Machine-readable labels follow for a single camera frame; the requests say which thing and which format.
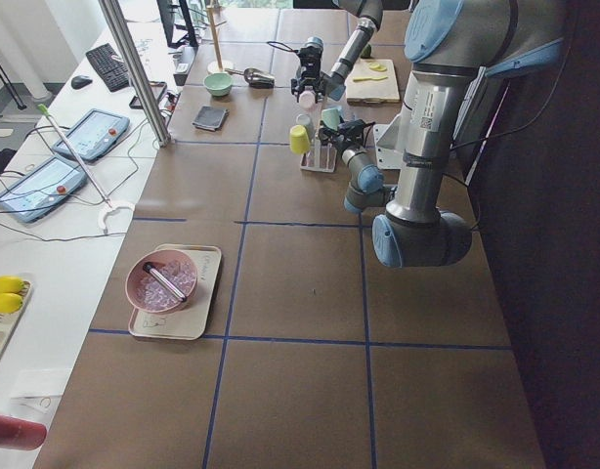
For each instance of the near teach pendant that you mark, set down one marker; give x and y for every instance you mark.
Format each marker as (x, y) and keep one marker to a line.
(42, 190)

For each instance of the far teach pendant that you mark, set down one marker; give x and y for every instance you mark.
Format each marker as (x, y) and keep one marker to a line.
(96, 133)

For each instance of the aluminium frame post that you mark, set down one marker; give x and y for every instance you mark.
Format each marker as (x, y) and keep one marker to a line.
(119, 29)

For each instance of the pink bowl with ice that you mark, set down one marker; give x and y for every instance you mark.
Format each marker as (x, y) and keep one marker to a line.
(146, 294)

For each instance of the metal scoop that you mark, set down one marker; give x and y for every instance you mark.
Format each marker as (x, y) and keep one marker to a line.
(254, 77)

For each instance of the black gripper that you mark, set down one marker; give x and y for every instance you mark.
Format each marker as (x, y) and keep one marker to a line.
(308, 68)

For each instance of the green avocado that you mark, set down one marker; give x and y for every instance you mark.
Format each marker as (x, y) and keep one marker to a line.
(366, 52)

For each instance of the white reacher grabber stick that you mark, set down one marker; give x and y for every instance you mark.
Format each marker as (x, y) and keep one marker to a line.
(109, 206)

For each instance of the yellow plastic knife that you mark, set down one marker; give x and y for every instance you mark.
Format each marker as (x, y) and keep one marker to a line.
(371, 78)

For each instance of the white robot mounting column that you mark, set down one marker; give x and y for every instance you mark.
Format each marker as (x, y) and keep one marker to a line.
(386, 138)

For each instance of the black keyboard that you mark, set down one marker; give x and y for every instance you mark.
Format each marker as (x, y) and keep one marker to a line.
(113, 72)

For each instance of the white plastic cup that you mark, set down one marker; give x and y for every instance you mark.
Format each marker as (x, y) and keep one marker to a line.
(305, 120)

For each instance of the lemon slices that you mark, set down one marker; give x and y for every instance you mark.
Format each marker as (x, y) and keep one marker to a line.
(376, 66)

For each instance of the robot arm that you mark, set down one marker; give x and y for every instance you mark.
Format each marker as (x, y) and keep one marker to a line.
(447, 44)
(370, 14)

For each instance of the wooden cutting board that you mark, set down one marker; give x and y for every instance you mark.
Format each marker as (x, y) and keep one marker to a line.
(382, 92)

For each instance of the pink plastic cup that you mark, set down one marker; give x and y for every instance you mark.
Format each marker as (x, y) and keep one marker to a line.
(308, 99)

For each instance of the mint green plastic cup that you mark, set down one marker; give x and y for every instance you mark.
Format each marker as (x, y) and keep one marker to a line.
(331, 118)

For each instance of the teach pendant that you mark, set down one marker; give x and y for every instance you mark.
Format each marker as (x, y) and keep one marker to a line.
(42, 190)
(96, 133)

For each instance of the wooden mug tree stand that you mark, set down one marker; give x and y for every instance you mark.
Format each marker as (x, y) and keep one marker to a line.
(221, 65)

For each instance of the red cylinder bottle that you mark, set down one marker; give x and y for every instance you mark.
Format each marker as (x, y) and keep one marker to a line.
(21, 434)

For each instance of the mint green bowl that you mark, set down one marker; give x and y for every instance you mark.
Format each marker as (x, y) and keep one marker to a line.
(218, 84)

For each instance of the white wire cup rack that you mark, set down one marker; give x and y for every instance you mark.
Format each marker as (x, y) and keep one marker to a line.
(320, 158)

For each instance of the yellow plastic cup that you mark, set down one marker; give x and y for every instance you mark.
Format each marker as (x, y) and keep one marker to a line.
(299, 141)

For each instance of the black computer mouse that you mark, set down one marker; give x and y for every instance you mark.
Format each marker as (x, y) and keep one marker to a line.
(80, 81)

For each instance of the beige plastic tray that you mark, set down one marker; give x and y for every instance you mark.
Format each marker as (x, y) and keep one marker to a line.
(188, 323)

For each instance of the grey folded cloth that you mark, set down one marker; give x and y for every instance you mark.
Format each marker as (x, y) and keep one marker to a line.
(210, 118)

